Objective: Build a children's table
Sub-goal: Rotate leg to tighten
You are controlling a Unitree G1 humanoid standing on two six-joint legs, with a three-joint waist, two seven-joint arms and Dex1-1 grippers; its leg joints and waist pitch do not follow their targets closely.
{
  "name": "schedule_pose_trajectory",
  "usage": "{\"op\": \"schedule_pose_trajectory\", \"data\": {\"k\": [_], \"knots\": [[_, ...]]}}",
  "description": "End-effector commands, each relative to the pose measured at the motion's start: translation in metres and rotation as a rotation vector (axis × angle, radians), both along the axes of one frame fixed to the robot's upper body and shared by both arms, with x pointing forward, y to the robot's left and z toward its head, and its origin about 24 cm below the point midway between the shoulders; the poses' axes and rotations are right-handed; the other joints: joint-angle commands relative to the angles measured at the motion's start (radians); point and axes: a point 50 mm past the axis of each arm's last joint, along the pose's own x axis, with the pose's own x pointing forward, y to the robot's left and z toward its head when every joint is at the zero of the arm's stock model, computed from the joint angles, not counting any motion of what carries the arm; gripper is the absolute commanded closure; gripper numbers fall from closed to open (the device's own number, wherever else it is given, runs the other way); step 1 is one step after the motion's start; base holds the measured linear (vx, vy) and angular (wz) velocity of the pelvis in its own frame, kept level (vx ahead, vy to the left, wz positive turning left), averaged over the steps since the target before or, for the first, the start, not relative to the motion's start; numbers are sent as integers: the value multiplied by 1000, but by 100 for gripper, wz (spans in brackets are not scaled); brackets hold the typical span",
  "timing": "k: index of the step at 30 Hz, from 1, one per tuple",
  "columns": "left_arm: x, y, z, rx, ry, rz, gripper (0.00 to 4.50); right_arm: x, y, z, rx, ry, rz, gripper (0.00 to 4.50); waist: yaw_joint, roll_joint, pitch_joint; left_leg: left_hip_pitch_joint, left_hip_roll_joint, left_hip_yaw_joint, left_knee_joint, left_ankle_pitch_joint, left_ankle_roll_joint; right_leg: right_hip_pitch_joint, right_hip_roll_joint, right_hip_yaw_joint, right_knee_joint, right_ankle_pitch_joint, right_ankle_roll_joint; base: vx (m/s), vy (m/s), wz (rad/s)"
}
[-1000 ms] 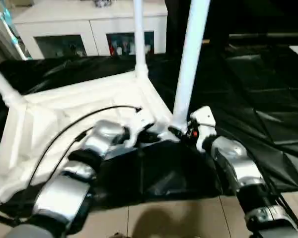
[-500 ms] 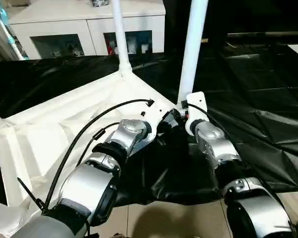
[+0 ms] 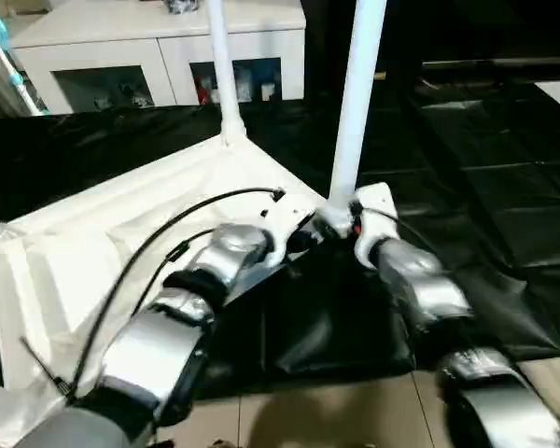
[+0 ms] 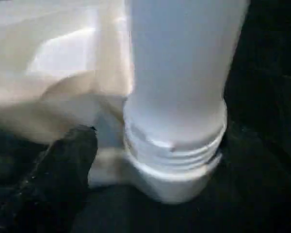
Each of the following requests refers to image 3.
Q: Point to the white plastic table top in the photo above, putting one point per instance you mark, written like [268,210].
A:
[93,233]

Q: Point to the white pole with blue band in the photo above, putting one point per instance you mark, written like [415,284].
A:
[9,70]

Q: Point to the black plastic mat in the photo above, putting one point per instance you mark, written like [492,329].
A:
[504,187]

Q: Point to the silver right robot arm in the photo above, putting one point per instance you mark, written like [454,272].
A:
[420,280]

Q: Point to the grey crumpled object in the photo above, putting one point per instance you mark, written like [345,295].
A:
[182,5]

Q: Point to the white glass-door cabinet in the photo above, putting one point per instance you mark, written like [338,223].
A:
[121,33]

